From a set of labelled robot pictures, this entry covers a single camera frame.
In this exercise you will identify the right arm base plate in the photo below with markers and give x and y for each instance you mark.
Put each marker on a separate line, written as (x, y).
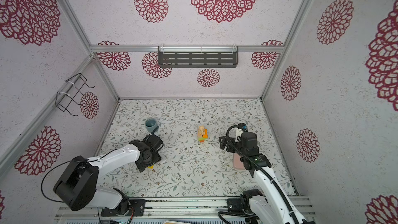
(238, 206)

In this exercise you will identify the teal ceramic cup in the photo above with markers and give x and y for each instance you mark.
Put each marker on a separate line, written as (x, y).
(151, 125)

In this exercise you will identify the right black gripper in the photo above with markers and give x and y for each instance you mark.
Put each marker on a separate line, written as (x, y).
(223, 143)

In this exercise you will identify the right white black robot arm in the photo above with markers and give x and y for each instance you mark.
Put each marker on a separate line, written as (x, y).
(270, 203)

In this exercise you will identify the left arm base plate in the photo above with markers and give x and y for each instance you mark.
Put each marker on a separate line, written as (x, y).
(132, 207)

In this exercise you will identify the orange wooden block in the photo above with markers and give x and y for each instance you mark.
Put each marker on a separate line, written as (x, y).
(205, 135)

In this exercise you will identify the natural wood arch block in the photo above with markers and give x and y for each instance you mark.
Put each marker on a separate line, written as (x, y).
(201, 134)

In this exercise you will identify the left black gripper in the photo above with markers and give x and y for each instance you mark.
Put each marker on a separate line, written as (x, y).
(143, 166)

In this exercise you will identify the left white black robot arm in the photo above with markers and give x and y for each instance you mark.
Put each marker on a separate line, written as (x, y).
(77, 187)

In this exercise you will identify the black wire wall rack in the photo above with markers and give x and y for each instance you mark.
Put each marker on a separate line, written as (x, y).
(66, 97)

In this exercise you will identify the pink sponge block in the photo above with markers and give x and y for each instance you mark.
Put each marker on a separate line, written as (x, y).
(237, 163)

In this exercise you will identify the aluminium front rail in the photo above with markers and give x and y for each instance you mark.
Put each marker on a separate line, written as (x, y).
(173, 208)

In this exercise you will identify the dark grey wall shelf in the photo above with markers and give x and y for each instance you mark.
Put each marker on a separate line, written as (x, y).
(198, 57)

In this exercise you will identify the natural wood block pair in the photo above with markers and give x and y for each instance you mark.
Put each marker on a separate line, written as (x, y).
(201, 129)

